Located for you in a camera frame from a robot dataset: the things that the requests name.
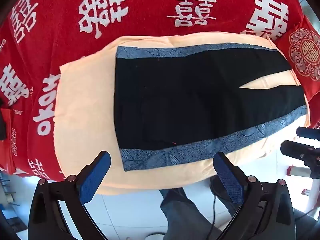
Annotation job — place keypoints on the white stand post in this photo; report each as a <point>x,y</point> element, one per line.
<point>315,192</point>

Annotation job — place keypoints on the person's leg in jeans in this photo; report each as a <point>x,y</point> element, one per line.
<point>180,212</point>

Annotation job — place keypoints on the red printed blanket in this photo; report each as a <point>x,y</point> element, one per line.
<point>62,42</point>

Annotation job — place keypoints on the cream towel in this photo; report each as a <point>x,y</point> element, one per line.
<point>82,105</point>

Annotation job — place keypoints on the black pants with blue stripes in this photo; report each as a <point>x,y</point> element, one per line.
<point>187,92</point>

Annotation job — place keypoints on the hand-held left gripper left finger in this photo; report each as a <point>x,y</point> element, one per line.
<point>96,175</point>

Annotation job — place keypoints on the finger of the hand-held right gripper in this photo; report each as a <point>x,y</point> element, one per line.
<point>292,150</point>
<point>306,132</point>

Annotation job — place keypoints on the red ornament pillow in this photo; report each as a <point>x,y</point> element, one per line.
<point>305,52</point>

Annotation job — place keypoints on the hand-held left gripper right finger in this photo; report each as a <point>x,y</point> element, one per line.
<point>228,180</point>

